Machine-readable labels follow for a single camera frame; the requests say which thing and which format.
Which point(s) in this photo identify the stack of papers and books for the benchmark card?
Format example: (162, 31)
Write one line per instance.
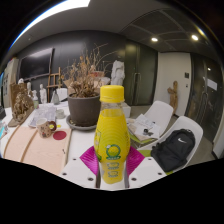
(143, 126)

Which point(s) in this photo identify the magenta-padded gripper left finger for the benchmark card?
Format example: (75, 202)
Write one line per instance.
(87, 161)

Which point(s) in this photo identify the grey conical flask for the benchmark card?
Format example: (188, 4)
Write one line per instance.
(55, 98)

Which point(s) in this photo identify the cream spotted mug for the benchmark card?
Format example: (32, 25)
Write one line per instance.
(44, 128)

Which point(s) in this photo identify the grey plant saucer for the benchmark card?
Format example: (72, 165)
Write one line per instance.
(78, 127)

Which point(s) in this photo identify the wooden figure sculpture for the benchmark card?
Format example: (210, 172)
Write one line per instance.
(173, 96)

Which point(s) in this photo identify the black wall screen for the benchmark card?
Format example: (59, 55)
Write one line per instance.
(35, 63)

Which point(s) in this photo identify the wooden easel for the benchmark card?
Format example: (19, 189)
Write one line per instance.
(54, 85)

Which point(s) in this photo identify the white plaster bust statue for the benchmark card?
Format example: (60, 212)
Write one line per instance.
(117, 71)

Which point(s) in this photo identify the flat round red coaster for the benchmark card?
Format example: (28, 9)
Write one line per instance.
(60, 135)

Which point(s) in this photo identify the pale canvas panel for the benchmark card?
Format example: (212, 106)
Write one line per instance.
(11, 81)

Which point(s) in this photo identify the black backpack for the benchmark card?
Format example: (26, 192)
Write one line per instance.
(173, 150)

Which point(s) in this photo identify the small white bowl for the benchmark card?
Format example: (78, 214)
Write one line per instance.
(60, 113)

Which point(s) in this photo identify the yellow drink bottle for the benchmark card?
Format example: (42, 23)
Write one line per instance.
(111, 133)

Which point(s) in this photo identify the white spray bottle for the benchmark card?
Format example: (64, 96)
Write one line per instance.
(35, 100)

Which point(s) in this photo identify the white moulded chair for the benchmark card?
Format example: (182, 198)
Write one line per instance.
(190, 123)
(161, 111)

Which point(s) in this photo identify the dry plant in grey pot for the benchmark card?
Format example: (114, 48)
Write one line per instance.
(83, 110)

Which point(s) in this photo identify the green seat mat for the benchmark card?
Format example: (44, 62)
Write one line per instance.
(145, 153)

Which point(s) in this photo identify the printed paper sheets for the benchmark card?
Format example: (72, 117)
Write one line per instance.
(41, 113)

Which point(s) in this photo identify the small white figurine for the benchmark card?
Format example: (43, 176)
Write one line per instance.
(43, 93)

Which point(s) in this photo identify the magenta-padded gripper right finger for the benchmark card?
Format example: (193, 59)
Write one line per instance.
(135, 161)

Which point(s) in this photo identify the pale wooden board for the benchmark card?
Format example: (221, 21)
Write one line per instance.
(36, 146)

